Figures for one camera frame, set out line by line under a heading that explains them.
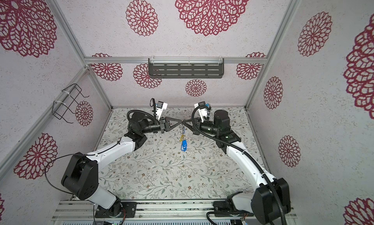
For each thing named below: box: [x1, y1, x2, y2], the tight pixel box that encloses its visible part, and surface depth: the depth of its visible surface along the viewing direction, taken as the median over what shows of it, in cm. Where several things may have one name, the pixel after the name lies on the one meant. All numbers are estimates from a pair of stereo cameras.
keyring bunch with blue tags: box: [179, 124, 188, 152], surface depth 74 cm
